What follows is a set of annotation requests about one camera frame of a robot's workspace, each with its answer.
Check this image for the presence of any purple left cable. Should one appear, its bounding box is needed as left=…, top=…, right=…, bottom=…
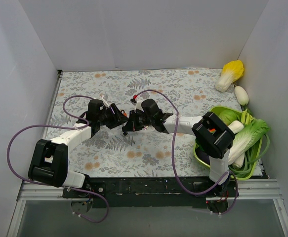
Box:
left=6, top=95, right=110, bottom=224

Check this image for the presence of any yellow white napa cabbage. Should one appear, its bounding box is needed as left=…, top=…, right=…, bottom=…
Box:
left=215, top=60, right=245, bottom=92

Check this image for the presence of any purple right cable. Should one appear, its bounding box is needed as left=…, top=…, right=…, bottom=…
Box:
left=136, top=89, right=239, bottom=215

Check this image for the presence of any floral table mat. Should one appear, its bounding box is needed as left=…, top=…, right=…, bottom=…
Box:
left=46, top=68, right=241, bottom=177

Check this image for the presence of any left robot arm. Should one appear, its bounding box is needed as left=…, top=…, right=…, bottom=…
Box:
left=28, top=99, right=128, bottom=198

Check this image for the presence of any white bok choy stalk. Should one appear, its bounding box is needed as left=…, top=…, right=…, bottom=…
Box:
left=228, top=120, right=244, bottom=134

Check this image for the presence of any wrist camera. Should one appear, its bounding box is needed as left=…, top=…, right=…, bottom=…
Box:
left=100, top=95, right=111, bottom=108
left=130, top=95, right=144, bottom=112

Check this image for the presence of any purple cable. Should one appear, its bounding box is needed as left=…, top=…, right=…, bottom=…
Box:
left=136, top=89, right=239, bottom=215
left=6, top=95, right=110, bottom=224

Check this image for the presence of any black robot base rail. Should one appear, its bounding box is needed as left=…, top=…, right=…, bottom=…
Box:
left=62, top=176, right=238, bottom=208

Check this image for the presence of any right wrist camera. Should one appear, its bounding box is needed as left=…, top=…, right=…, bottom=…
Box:
left=130, top=95, right=144, bottom=112

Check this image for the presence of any green leafy lettuce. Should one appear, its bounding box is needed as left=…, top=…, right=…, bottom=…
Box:
left=228, top=109, right=270, bottom=168

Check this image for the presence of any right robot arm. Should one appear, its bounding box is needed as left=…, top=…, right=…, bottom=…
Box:
left=122, top=99, right=235, bottom=196

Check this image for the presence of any green round cabbage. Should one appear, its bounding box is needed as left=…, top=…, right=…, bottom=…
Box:
left=218, top=110, right=238, bottom=125

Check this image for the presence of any white radish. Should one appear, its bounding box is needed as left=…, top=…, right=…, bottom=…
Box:
left=234, top=86, right=249, bottom=106

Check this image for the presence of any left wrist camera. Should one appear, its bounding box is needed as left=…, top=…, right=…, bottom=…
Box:
left=100, top=95, right=111, bottom=108

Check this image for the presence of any purple eggplant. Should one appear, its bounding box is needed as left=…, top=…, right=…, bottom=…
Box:
left=197, top=151, right=210, bottom=165

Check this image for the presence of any green plastic basket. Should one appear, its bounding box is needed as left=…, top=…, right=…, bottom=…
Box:
left=193, top=105, right=263, bottom=180

